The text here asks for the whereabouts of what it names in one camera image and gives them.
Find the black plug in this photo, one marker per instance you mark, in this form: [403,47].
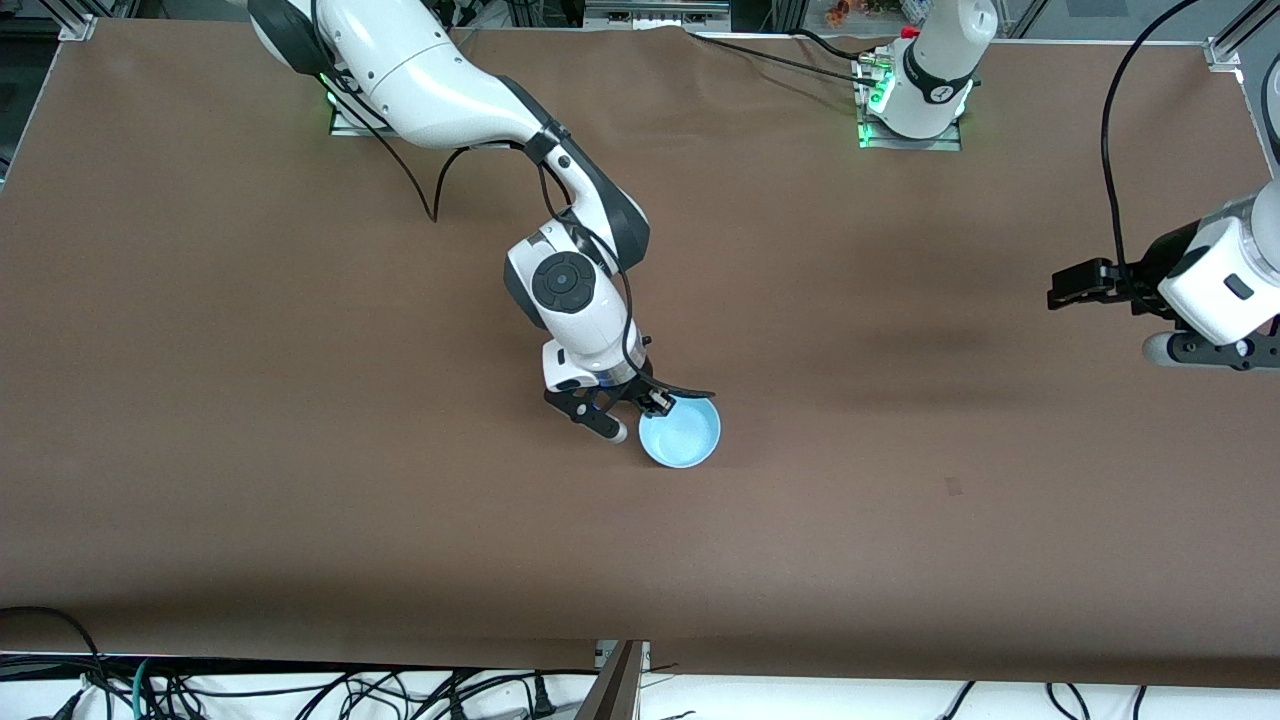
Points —
[541,697]

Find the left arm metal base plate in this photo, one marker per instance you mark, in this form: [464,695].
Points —
[940,145]

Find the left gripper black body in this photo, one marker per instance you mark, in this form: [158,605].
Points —
[1162,262]

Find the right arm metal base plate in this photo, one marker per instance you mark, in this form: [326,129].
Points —
[345,127]

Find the grey power strip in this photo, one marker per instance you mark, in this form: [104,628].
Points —
[650,12]

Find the brown table cover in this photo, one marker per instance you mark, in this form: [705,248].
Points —
[600,550]

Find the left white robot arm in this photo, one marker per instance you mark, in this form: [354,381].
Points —
[940,60]

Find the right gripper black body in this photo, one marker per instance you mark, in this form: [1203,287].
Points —
[634,388]

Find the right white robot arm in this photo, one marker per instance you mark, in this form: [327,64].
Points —
[420,70]

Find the orange object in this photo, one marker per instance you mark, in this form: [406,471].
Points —
[840,12]

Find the small metal bracket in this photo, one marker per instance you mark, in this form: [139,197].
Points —
[603,655]

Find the brown wooden post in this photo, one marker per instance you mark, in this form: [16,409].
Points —
[615,695]

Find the blue bowl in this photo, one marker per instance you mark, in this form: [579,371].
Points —
[685,435]

